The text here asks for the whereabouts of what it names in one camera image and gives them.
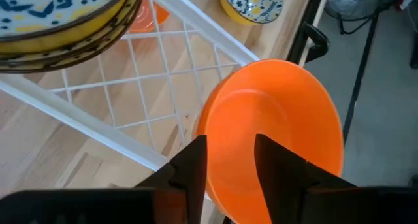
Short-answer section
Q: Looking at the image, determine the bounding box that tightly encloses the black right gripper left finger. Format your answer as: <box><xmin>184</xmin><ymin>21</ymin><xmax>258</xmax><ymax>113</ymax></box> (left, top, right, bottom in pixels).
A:
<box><xmin>0</xmin><ymin>135</ymin><xmax>208</xmax><ymax>224</ymax></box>

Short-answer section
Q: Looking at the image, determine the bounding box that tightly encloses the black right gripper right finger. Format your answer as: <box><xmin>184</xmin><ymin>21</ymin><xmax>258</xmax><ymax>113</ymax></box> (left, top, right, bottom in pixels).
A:
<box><xmin>254</xmin><ymin>133</ymin><xmax>418</xmax><ymax>224</ymax></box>

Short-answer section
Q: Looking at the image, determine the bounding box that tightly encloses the patterned plate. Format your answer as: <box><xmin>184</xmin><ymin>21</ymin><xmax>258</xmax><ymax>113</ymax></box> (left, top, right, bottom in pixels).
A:
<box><xmin>219</xmin><ymin>0</ymin><xmax>285</xmax><ymax>26</ymax></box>

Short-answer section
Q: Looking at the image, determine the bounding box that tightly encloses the black frame handle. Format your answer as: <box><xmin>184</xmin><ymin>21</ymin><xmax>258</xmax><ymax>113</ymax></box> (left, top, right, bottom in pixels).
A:
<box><xmin>300</xmin><ymin>21</ymin><xmax>330</xmax><ymax>63</ymax></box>

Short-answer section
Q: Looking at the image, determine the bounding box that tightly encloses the white wire rack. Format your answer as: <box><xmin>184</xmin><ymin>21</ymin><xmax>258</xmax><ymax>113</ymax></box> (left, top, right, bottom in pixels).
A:
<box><xmin>0</xmin><ymin>0</ymin><xmax>261</xmax><ymax>224</ymax></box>

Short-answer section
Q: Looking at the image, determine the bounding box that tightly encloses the black floor fan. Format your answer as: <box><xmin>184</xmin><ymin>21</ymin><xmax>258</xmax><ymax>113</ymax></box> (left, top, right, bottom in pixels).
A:
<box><xmin>324</xmin><ymin>0</ymin><xmax>409</xmax><ymax>143</ymax></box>

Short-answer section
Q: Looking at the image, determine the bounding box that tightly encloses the orange plastic bowl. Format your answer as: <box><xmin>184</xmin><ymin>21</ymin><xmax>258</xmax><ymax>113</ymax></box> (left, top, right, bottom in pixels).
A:
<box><xmin>195</xmin><ymin>59</ymin><xmax>346</xmax><ymax>224</ymax></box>
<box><xmin>129</xmin><ymin>0</ymin><xmax>170</xmax><ymax>34</ymax></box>

